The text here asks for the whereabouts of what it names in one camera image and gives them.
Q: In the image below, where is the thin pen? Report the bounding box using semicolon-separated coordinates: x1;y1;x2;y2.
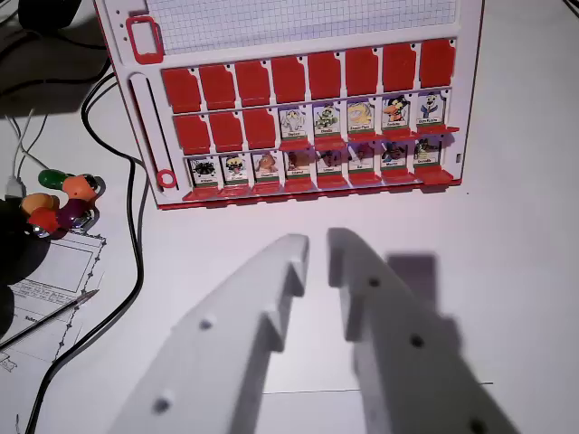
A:
0;288;101;350

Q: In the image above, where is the printed paper sheet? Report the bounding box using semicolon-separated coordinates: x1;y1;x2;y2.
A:
0;230;109;377

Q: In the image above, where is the black round object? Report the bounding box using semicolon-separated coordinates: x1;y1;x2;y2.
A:
0;196;49;341

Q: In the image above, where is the red and white game board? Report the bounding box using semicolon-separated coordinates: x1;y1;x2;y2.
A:
93;0;485;211

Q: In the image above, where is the black device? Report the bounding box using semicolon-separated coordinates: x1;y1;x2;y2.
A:
16;0;85;31

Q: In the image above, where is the long black cable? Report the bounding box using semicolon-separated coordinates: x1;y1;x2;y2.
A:
24;71;144;434
83;80;150;227

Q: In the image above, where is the white cable with plug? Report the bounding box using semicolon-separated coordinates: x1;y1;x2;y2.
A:
4;108;51;200

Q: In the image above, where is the thin black cable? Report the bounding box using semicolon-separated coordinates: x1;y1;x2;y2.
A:
17;24;109;51

